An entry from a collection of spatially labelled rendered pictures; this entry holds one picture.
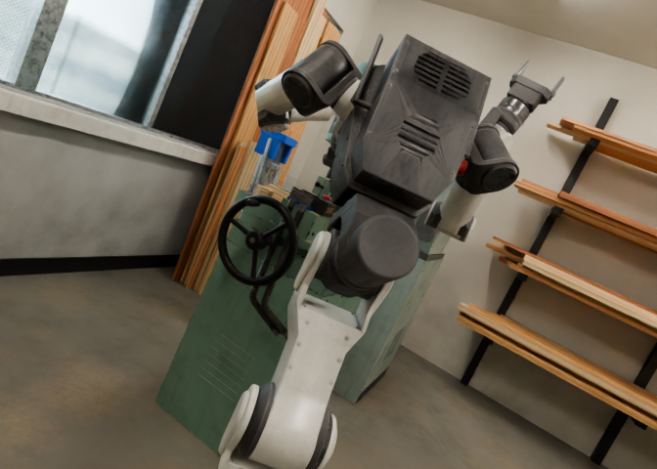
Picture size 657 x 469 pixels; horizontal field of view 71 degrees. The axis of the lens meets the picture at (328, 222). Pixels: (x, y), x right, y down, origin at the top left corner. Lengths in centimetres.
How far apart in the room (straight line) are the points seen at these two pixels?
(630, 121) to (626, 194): 53
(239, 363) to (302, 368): 85
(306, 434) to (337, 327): 20
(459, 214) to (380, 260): 53
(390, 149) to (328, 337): 39
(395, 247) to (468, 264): 312
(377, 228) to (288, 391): 37
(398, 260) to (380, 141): 24
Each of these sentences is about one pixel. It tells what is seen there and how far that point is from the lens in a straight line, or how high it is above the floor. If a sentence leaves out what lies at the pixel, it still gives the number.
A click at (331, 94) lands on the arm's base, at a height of 127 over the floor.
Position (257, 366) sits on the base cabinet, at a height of 37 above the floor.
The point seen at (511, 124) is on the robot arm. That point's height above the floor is 144.
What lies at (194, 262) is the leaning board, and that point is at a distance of 316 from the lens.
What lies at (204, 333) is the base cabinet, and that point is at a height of 36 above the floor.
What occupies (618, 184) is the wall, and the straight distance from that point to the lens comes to 396.
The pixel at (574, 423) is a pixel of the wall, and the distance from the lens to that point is 410.
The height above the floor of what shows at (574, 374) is 55.
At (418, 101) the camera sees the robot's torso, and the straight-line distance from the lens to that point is 93.
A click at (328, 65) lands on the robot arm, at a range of 107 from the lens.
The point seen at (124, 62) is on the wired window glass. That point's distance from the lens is 266.
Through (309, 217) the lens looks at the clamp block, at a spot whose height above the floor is 94.
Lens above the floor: 113
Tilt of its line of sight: 7 degrees down
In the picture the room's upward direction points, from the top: 25 degrees clockwise
